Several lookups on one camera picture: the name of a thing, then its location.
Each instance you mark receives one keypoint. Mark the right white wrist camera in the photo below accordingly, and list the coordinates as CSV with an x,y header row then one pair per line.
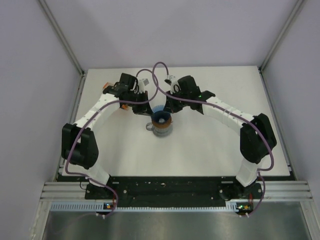
x,y
173,83

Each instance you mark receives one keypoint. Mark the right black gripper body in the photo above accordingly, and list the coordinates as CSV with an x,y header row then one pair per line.
x,y
179,104

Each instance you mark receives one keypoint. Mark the left aluminium corner post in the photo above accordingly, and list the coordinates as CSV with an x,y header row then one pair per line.
x,y
60,35

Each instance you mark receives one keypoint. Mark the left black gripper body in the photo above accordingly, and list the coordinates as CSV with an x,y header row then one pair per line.
x,y
139,96

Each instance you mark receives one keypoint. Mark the blue glass dripper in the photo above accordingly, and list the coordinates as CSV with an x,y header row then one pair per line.
x,y
158,111

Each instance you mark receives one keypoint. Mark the orange filter package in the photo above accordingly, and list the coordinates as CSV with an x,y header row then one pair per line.
x,y
107,85

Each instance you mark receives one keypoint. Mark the aluminium corner post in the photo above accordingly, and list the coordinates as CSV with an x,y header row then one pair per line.
x,y
297,8
60,35

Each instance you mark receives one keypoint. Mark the aluminium front rail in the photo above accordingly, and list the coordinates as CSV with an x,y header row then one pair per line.
x,y
276,191

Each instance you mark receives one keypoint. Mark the brown wooden ring holder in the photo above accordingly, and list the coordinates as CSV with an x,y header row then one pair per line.
x,y
161,122

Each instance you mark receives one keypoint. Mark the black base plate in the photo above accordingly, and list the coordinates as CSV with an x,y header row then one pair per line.
x,y
173,191

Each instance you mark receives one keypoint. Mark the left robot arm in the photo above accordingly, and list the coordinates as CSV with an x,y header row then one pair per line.
x,y
79,146

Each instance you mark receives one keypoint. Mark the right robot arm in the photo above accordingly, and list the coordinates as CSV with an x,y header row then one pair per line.
x,y
257,138

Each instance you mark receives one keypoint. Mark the grey slotted cable duct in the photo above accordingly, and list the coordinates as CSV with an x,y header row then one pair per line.
x,y
103,207

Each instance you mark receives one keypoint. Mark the right aluminium corner post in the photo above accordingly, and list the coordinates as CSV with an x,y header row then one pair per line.
x,y
297,8

